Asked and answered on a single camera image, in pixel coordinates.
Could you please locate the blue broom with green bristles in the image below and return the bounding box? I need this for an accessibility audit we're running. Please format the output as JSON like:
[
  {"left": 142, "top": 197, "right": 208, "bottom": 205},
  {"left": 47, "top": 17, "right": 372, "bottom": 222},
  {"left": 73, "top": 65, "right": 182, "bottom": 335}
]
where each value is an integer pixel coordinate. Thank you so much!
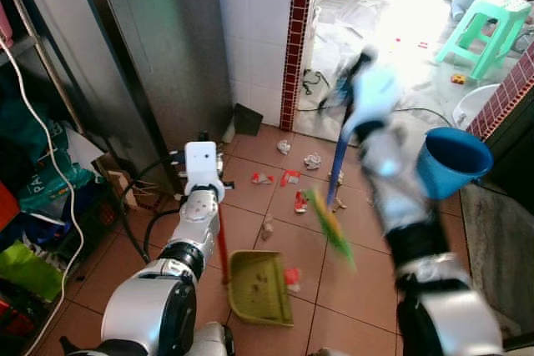
[{"left": 304, "top": 133, "right": 357, "bottom": 273}]

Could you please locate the green dustpan with red handle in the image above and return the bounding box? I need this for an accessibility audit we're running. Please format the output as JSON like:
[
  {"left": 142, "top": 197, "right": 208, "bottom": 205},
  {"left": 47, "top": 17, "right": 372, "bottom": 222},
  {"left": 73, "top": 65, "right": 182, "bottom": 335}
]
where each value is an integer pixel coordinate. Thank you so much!
[{"left": 216, "top": 201, "right": 295, "bottom": 328}]

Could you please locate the white plastic bucket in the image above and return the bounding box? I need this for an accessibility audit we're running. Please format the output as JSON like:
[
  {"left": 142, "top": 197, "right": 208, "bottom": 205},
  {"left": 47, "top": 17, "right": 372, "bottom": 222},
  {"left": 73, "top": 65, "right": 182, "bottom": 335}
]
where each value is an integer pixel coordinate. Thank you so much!
[{"left": 451, "top": 83, "right": 502, "bottom": 131}]

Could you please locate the dark grey wedge block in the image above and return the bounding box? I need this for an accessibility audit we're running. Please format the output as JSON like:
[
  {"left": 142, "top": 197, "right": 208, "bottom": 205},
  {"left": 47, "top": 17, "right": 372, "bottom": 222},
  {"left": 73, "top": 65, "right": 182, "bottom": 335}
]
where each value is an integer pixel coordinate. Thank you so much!
[{"left": 233, "top": 103, "right": 264, "bottom": 137}]

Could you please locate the blue plastic bucket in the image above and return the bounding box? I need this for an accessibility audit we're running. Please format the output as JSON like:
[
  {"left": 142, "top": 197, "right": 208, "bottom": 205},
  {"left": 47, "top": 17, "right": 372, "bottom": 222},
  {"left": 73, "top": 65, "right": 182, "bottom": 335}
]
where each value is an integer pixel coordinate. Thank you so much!
[{"left": 415, "top": 126, "right": 496, "bottom": 201}]

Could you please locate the green plastic stool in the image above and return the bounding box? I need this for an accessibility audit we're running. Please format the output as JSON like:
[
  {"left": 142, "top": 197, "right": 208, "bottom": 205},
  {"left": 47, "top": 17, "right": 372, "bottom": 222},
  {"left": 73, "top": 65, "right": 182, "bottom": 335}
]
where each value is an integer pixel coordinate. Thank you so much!
[{"left": 433, "top": 0, "right": 534, "bottom": 83}]

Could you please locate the brown paper scrap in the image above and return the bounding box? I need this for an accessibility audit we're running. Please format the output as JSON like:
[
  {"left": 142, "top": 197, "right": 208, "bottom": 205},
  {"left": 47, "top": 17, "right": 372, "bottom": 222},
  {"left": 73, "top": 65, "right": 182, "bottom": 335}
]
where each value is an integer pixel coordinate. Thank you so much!
[{"left": 259, "top": 215, "right": 277, "bottom": 243}]

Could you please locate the brown cardboard box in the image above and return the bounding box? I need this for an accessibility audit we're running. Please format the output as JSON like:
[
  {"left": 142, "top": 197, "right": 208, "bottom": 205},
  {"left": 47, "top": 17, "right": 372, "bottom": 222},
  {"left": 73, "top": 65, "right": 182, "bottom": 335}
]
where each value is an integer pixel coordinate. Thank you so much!
[{"left": 91, "top": 153, "right": 141, "bottom": 208}]

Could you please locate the silver robot leg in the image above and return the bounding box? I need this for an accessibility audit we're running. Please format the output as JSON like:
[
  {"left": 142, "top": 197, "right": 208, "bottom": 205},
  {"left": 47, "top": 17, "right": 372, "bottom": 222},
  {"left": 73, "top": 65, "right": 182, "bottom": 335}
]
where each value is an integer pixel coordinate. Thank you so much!
[{"left": 187, "top": 322, "right": 236, "bottom": 356}]

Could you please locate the teal printed bag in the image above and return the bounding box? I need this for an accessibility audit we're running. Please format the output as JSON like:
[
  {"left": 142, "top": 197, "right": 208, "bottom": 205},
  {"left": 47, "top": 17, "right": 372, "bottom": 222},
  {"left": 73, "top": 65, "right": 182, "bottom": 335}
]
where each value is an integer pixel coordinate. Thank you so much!
[{"left": 15, "top": 118, "right": 98, "bottom": 213}]

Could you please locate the bright green bag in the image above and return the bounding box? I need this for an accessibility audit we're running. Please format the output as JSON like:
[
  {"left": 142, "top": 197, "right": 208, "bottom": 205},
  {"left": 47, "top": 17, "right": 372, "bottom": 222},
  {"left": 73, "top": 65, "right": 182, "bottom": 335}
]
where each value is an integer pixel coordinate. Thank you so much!
[{"left": 0, "top": 240, "right": 65, "bottom": 303}]

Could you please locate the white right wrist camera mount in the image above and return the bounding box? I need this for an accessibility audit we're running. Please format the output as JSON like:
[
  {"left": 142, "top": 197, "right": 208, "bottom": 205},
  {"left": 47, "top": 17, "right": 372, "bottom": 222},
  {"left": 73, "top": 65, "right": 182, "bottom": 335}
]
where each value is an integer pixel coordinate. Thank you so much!
[{"left": 343, "top": 61, "right": 402, "bottom": 142}]

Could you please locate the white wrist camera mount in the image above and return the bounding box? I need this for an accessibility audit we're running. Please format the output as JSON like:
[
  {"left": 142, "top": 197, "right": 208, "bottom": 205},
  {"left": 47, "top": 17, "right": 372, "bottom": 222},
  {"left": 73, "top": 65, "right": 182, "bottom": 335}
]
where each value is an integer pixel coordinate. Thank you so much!
[
  {"left": 184, "top": 141, "right": 225, "bottom": 200},
  {"left": 343, "top": 61, "right": 402, "bottom": 142}
]

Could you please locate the black floor cable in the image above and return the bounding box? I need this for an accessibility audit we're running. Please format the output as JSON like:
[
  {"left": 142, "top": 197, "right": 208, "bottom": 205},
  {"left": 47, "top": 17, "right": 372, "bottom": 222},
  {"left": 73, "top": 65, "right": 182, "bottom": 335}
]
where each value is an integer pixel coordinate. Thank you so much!
[{"left": 296, "top": 68, "right": 456, "bottom": 128}]

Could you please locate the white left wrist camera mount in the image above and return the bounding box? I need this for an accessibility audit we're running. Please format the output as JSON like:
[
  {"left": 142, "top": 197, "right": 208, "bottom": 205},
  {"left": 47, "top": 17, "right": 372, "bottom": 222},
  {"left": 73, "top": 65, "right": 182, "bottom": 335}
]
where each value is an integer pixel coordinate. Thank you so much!
[{"left": 184, "top": 141, "right": 225, "bottom": 200}]

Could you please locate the white cable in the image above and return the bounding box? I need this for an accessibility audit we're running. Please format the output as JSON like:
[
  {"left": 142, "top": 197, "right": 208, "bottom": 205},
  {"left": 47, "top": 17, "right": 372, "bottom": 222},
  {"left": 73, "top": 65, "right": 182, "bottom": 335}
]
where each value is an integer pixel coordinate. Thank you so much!
[{"left": 0, "top": 38, "right": 86, "bottom": 356}]

